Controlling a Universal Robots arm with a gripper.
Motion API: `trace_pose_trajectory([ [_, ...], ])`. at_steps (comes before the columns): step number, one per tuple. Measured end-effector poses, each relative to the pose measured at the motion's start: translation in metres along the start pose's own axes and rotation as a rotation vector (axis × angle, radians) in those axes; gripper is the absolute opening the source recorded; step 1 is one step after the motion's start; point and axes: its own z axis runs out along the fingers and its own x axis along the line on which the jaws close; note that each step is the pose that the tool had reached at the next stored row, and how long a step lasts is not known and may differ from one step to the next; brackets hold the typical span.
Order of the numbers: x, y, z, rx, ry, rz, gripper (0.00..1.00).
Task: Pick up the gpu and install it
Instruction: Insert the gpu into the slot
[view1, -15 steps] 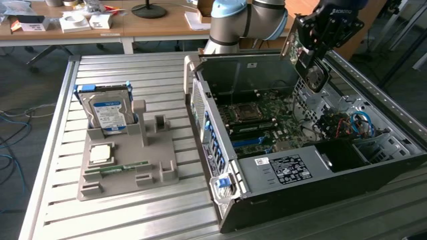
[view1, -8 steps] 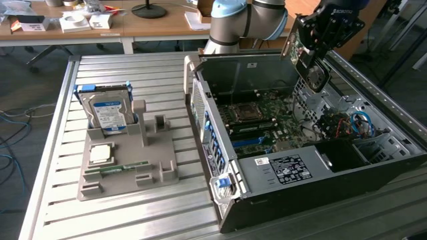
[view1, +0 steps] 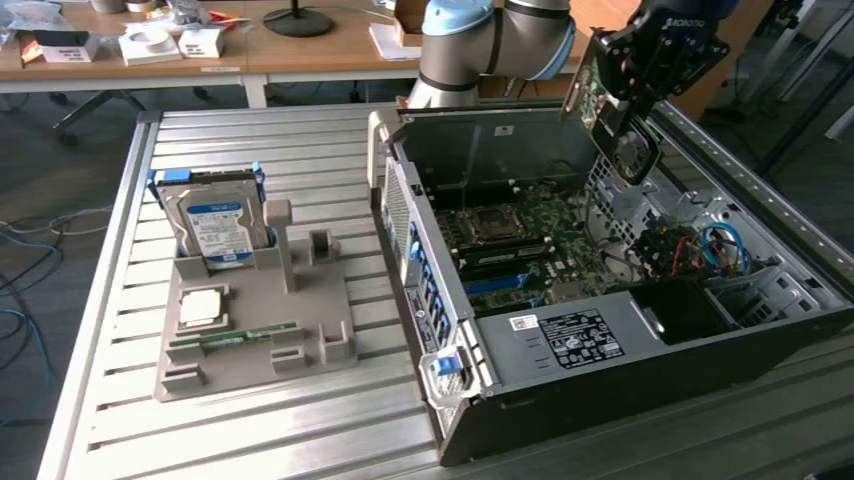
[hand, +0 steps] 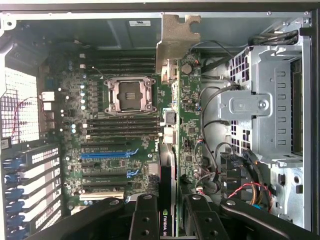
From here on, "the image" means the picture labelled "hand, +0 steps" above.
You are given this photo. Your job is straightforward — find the silver chipset heatsink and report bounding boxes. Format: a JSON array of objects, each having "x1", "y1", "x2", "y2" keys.
[{"x1": 147, "y1": 174, "x2": 160, "y2": 188}]

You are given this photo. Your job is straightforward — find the white expansion slot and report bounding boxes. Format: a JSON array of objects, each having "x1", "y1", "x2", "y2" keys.
[{"x1": 78, "y1": 191, "x2": 125, "y2": 201}]

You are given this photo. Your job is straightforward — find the blue expansion slot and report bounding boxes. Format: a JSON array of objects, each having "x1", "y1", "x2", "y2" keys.
[{"x1": 80, "y1": 150, "x2": 131, "y2": 161}]

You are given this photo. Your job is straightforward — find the metal CPU socket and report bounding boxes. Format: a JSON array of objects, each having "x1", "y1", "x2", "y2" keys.
[{"x1": 103, "y1": 76, "x2": 158, "y2": 116}]

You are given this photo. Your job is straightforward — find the perforated metal drive cage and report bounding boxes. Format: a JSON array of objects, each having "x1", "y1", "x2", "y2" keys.
[{"x1": 216, "y1": 44, "x2": 305, "y2": 167}]

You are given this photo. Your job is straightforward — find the green motherboard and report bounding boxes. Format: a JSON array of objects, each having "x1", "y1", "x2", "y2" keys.
[{"x1": 38, "y1": 48, "x2": 204, "y2": 217}]

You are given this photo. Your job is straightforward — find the CPU socket locking lever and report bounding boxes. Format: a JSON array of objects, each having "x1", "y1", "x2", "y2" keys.
[{"x1": 91, "y1": 65, "x2": 110, "y2": 81}]

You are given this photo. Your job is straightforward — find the black open PC case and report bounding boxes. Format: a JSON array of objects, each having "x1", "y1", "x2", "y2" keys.
[{"x1": 0, "y1": 0, "x2": 320, "y2": 240}]

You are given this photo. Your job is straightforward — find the red black twisted wire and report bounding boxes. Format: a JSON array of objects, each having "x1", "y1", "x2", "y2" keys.
[
  {"x1": 10, "y1": 96, "x2": 55, "y2": 141},
  {"x1": 197, "y1": 181, "x2": 273, "y2": 201}
]

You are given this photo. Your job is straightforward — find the yellow power wires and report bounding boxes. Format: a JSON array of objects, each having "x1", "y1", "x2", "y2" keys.
[{"x1": 251, "y1": 183, "x2": 273, "y2": 213}]

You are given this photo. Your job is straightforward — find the blue data wire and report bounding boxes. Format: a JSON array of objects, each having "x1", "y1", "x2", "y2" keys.
[{"x1": 251, "y1": 203, "x2": 272, "y2": 214}]

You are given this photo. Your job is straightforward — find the black data wire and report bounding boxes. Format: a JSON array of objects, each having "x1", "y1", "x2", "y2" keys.
[{"x1": 199, "y1": 84, "x2": 241, "y2": 181}]

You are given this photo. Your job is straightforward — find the black sleeved cable bundle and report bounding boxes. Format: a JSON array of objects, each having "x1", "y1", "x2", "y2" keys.
[{"x1": 248, "y1": 29, "x2": 300, "y2": 47}]

